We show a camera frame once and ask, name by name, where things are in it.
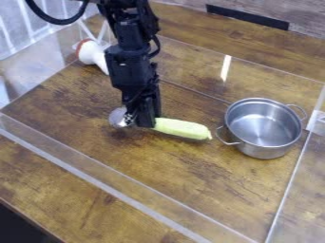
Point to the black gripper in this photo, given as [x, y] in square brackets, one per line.
[135, 78]

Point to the green handled metal spoon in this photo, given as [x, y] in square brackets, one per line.
[185, 129]

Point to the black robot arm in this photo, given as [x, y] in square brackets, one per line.
[134, 24]

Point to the white mushroom toy red cap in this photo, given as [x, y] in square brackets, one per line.
[91, 54]

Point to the clear acrylic stand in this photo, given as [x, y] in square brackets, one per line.
[93, 29]

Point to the stainless steel pot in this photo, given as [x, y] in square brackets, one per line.
[261, 127]

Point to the black bar on table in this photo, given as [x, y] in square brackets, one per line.
[248, 17]

